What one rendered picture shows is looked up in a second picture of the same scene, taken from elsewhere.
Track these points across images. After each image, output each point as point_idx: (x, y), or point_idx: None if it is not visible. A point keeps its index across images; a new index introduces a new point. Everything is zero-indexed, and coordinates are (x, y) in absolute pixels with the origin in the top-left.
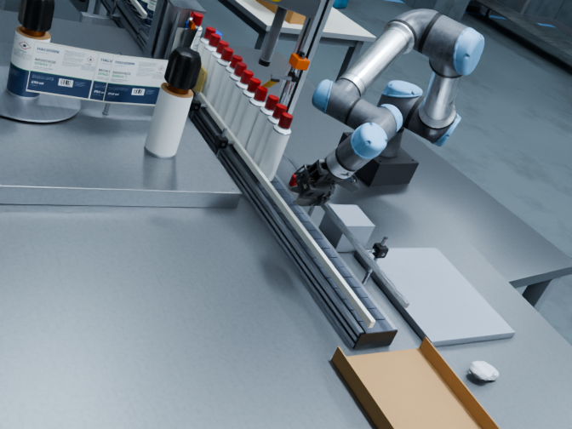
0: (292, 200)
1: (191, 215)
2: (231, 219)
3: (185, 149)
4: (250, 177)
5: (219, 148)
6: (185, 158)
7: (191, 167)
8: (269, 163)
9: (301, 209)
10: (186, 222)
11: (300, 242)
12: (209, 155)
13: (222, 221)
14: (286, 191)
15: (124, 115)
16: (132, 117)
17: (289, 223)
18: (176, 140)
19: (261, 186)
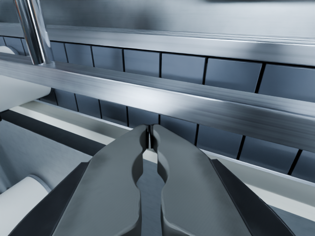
0: (103, 52)
1: (144, 211)
2: (150, 169)
3: (26, 159)
4: (49, 104)
5: (0, 112)
6: (45, 175)
7: (59, 181)
8: (3, 106)
9: (141, 45)
10: (158, 226)
11: (307, 180)
12: (23, 136)
13: (156, 187)
14: (68, 44)
15: (2, 175)
16: (2, 171)
17: (205, 139)
18: (25, 211)
19: (71, 104)
